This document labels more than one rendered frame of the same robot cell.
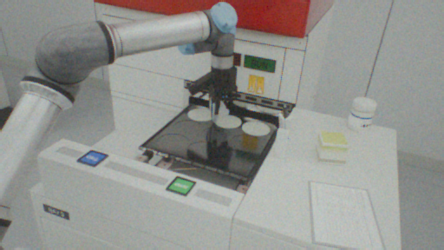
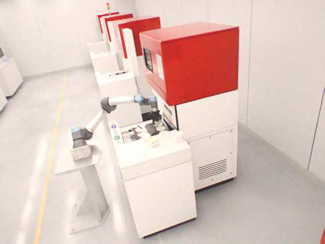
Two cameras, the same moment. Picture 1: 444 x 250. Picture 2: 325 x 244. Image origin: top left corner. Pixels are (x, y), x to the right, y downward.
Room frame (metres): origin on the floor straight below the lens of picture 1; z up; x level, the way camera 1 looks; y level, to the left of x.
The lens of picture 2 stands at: (-0.05, -1.86, 2.15)
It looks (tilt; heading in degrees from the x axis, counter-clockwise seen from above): 28 degrees down; 57
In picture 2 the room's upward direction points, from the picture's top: 8 degrees counter-clockwise
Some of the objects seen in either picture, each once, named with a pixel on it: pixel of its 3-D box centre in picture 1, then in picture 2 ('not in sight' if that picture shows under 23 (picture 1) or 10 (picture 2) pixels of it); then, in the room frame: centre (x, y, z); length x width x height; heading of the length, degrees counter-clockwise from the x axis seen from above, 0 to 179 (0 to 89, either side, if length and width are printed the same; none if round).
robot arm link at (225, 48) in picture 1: (222, 36); (153, 101); (1.13, 0.04, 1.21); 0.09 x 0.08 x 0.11; 129
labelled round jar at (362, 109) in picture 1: (361, 115); (179, 137); (1.06, -0.43, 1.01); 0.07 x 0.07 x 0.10
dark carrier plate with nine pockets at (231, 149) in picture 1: (216, 134); (151, 131); (1.05, 0.04, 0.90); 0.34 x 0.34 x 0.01; 71
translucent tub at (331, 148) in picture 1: (331, 148); (153, 142); (0.86, -0.29, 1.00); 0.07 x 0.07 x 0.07; 89
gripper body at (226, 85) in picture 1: (222, 82); (156, 115); (1.14, 0.04, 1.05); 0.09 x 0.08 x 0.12; 112
